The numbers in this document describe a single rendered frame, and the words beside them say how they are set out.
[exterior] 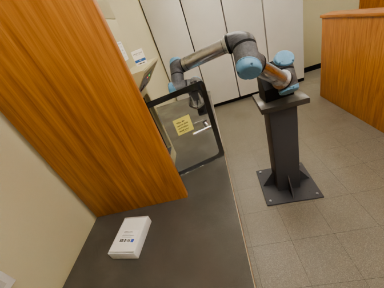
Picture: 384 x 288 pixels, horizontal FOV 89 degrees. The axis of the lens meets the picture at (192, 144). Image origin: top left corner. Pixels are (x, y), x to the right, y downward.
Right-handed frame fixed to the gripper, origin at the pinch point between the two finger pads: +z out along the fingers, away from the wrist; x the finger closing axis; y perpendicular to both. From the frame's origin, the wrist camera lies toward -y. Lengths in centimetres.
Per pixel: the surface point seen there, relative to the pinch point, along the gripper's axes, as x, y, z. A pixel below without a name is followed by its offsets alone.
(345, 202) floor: 88, -128, -29
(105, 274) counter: -47, -34, 47
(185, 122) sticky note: -6.8, -3.1, 4.4
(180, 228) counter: -19, -34, 34
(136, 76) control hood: -16.2, 21.9, 10.0
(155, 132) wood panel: -16.0, 2.5, 18.1
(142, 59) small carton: -17.3, 25.0, -9.6
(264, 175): 38, -127, -79
